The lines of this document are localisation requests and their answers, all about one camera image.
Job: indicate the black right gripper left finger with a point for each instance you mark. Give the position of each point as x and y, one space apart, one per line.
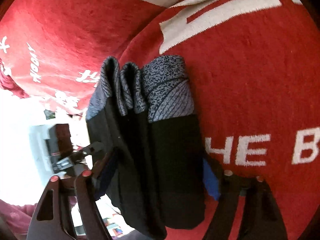
83 187

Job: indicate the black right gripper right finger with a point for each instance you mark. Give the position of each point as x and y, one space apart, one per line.
261 218

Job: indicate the black grey-waistband pants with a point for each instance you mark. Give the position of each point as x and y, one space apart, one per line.
145 119

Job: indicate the pink sleeve forearm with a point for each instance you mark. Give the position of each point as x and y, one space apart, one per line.
25 222

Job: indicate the red blanket with white characters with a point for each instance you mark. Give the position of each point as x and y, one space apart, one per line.
253 70

